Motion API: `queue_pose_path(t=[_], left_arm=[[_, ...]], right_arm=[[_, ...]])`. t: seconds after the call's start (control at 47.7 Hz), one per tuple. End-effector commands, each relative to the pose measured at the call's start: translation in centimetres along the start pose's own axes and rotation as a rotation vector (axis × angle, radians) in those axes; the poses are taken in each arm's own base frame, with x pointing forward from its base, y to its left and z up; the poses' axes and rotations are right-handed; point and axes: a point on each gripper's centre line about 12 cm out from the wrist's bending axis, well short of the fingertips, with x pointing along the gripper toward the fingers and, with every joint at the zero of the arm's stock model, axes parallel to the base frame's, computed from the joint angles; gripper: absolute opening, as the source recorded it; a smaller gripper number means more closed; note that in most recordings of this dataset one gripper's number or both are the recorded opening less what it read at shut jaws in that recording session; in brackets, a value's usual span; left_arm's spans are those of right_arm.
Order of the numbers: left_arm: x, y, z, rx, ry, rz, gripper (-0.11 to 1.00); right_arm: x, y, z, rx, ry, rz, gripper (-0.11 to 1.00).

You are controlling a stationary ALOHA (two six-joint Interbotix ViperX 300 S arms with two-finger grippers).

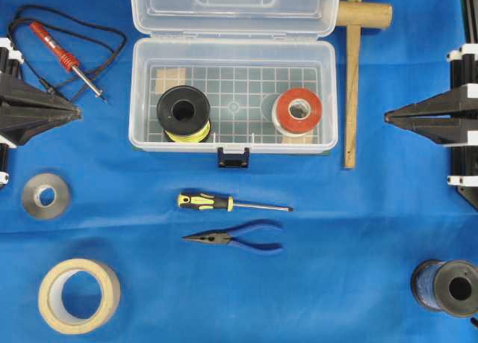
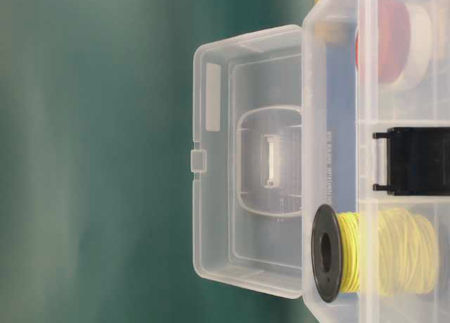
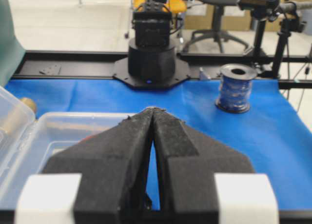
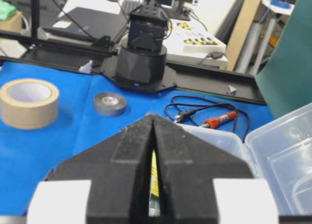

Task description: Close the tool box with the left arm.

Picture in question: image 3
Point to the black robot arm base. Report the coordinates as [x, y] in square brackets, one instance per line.
[151, 62]

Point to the clear plastic tool box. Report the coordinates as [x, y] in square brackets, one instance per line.
[27, 150]

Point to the black aluminium rail frame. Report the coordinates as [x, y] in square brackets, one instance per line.
[99, 65]

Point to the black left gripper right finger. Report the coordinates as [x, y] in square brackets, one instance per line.
[207, 182]

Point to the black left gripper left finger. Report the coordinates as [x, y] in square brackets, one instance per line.
[93, 181]

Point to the small metal bracket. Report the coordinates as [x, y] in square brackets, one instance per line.
[203, 75]

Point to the blue table mat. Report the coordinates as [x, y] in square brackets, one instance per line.
[271, 133]

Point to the black camera stand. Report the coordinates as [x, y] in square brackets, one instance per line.
[269, 11]

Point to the blue wire spool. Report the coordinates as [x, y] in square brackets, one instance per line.
[235, 87]

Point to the brass cylinder tool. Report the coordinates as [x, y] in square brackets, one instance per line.
[18, 116]

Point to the orange chair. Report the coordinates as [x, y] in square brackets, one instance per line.
[175, 6]

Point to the green curtain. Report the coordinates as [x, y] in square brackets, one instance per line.
[11, 51]

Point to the black office chair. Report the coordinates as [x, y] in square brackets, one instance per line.
[215, 33]

